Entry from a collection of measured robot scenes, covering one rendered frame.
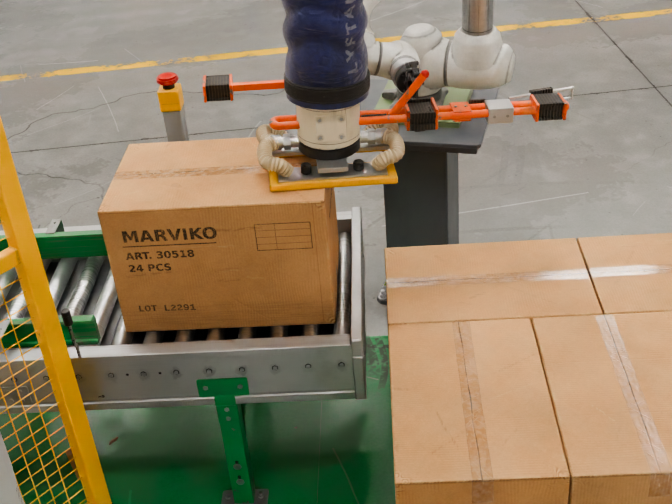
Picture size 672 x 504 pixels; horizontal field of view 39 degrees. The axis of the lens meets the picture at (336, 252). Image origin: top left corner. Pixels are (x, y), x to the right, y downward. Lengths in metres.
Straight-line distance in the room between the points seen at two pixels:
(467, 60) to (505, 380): 1.16
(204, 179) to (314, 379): 0.62
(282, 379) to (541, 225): 1.84
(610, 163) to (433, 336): 2.22
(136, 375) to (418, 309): 0.81
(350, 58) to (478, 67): 0.85
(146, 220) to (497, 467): 1.09
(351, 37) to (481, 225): 1.89
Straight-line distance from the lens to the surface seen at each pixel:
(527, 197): 4.37
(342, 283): 2.86
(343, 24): 2.41
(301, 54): 2.44
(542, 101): 2.68
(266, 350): 2.57
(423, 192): 3.44
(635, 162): 4.71
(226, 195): 2.56
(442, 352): 2.59
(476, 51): 3.19
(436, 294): 2.80
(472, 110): 2.64
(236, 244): 2.57
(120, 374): 2.70
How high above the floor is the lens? 2.17
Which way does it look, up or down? 33 degrees down
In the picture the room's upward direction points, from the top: 5 degrees counter-clockwise
